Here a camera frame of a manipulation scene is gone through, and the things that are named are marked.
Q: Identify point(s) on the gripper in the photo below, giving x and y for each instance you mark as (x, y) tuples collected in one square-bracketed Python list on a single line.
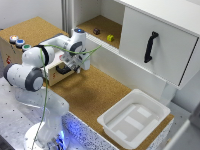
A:
[(80, 60)]

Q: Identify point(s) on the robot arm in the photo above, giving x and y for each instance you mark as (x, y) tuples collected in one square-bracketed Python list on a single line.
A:
[(23, 75)]

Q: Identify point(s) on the wooden drawer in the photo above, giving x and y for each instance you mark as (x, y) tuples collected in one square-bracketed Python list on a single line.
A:
[(55, 78)]

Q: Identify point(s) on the wooden drawer box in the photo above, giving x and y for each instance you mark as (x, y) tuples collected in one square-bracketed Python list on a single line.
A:
[(33, 28)]

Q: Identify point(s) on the purple block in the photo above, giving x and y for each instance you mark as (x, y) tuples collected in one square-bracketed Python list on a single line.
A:
[(96, 31)]

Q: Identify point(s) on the yellow block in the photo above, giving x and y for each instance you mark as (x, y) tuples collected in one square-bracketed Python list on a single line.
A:
[(110, 38)]

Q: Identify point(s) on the green button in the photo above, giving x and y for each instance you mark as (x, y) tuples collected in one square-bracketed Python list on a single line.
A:
[(26, 47)]

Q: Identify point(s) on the blue button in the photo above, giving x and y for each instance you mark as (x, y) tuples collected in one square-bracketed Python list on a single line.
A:
[(20, 42)]

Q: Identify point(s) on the white cabinet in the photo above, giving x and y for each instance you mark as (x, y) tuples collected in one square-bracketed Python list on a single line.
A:
[(140, 78)]

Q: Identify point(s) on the red button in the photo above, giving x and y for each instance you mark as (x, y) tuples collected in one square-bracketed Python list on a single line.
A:
[(13, 38)]

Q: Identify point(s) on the white plastic box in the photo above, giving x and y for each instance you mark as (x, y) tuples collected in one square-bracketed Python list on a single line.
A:
[(133, 120)]

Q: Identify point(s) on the white sliding door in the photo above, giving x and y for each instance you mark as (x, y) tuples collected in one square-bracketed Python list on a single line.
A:
[(173, 53)]

